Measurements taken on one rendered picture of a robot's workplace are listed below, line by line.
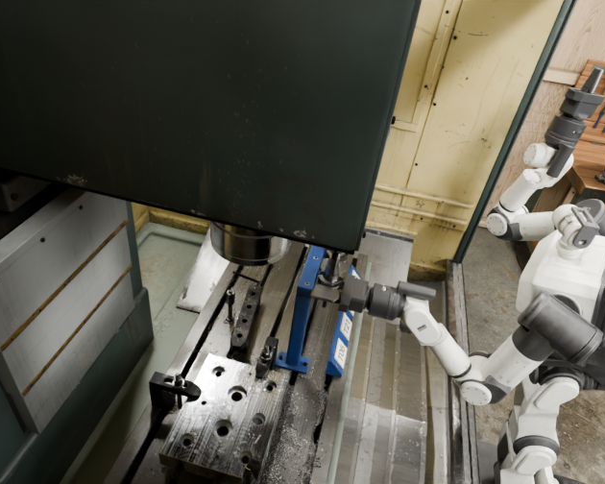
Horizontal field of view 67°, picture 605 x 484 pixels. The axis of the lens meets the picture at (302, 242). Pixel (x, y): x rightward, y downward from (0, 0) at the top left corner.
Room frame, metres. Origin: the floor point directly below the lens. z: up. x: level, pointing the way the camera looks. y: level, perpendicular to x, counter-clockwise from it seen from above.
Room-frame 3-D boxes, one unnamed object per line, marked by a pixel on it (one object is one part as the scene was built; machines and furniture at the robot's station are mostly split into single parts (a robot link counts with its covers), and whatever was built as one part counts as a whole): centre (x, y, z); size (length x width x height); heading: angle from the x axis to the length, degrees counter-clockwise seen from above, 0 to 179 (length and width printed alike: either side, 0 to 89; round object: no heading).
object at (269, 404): (0.62, 0.11, 0.96); 0.29 x 0.23 x 0.05; 172
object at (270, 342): (0.78, 0.05, 0.97); 0.13 x 0.03 x 0.15; 172
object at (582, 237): (0.94, -0.65, 1.45); 0.09 x 0.06 x 0.08; 177
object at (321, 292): (0.84, -0.08, 1.21); 0.07 x 0.05 x 0.01; 82
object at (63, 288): (0.76, 0.54, 1.16); 0.48 x 0.05 x 0.51; 172
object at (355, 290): (0.89, -0.19, 1.18); 0.13 x 0.12 x 0.10; 172
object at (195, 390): (0.66, 0.26, 0.97); 0.13 x 0.03 x 0.15; 82
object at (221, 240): (0.69, 0.10, 1.52); 0.16 x 0.16 x 0.12
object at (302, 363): (0.85, -0.02, 1.05); 0.10 x 0.05 x 0.30; 82
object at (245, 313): (0.96, 0.14, 0.93); 0.26 x 0.05 x 0.06; 177
